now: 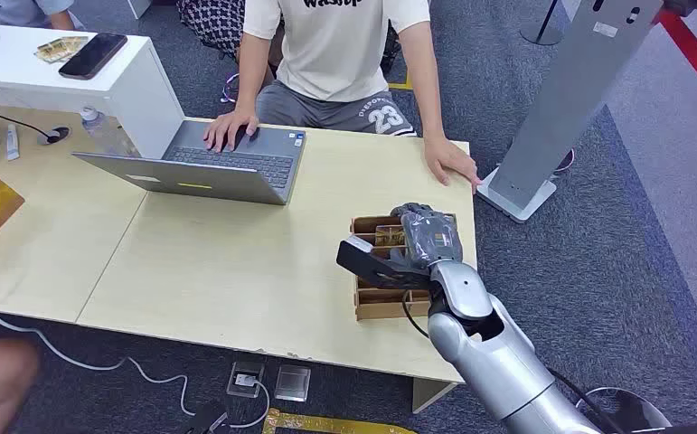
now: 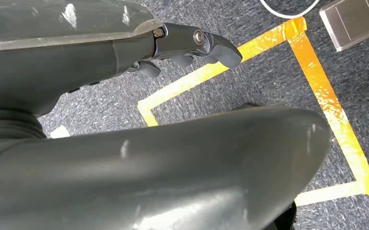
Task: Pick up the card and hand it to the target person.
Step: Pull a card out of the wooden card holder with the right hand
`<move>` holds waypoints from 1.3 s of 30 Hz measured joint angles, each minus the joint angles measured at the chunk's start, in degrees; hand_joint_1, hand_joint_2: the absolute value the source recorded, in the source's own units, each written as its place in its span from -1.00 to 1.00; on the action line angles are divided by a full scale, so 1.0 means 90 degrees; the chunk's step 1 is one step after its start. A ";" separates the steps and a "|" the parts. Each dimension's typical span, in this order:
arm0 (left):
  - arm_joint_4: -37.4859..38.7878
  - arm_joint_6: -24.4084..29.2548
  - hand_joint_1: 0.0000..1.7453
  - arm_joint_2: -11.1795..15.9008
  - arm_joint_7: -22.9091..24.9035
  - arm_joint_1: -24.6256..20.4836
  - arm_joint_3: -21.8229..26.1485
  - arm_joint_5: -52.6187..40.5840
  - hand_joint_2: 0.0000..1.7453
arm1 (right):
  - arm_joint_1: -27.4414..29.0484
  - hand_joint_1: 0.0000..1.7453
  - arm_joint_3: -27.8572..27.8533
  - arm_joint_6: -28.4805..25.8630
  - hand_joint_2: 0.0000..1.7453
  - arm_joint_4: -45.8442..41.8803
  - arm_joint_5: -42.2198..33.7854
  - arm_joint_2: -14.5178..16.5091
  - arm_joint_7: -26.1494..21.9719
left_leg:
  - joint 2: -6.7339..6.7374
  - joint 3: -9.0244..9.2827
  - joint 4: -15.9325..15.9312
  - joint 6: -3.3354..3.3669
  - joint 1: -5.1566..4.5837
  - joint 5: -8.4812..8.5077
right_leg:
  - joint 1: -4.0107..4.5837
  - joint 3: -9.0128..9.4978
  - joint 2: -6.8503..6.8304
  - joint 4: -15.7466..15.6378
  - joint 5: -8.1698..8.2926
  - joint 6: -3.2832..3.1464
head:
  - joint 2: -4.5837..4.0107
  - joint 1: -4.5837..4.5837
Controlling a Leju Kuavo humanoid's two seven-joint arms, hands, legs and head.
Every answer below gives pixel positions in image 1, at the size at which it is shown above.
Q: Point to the pink rimmed round object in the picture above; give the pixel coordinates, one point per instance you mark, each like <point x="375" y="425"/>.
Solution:
<point x="566" y="162"/>

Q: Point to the person's right hand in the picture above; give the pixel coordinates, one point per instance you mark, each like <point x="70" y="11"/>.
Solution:
<point x="231" y="124"/>

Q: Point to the short yellow floor tape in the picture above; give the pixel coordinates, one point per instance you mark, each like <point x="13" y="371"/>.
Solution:
<point x="401" y="85"/>

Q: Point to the black pole stand base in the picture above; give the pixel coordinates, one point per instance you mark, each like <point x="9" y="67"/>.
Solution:
<point x="541" y="33"/>

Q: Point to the wooden card holder box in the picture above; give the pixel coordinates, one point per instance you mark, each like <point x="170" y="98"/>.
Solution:
<point x="384" y="303"/>

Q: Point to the person's right forearm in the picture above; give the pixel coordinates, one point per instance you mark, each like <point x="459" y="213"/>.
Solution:
<point x="251" y="87"/>

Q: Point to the person's left forearm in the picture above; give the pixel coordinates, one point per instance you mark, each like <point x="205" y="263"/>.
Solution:
<point x="427" y="105"/>

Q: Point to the small white tube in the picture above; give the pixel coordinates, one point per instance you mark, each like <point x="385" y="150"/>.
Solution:
<point x="12" y="142"/>

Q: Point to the silver kiosk stand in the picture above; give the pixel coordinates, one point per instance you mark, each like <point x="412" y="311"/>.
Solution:
<point x="563" y="102"/>

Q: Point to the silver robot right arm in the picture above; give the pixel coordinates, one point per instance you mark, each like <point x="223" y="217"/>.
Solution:
<point x="504" y="359"/>

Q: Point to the clear water bottle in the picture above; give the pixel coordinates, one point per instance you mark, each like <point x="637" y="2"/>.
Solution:
<point x="92" y="120"/>

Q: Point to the person's left hand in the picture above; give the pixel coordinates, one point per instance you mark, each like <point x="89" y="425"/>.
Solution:
<point x="447" y="157"/>

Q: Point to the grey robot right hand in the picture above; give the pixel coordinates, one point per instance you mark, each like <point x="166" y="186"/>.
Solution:
<point x="429" y="236"/>

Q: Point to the floor socket box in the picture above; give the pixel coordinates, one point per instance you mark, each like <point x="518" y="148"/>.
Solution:
<point x="245" y="378"/>

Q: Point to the black power adapter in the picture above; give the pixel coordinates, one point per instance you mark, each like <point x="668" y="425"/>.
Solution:
<point x="204" y="418"/>

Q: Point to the grey open laptop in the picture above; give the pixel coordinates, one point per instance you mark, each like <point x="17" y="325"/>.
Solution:
<point x="204" y="180"/>

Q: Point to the white side table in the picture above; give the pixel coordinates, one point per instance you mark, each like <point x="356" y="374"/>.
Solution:
<point x="126" y="96"/>

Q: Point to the gold card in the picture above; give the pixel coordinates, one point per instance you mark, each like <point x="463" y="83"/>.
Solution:
<point x="389" y="235"/>

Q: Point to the silver floor plate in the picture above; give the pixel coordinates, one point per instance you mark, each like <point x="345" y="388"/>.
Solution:
<point x="292" y="383"/>

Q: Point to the black smartphone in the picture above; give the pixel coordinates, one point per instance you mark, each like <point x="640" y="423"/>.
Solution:
<point x="92" y="55"/>

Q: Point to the person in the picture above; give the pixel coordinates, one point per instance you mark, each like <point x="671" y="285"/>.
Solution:
<point x="336" y="54"/>
<point x="0" y="9"/>

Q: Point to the black robot right foot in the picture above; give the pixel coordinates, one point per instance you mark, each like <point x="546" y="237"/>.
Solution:
<point x="629" y="410"/>

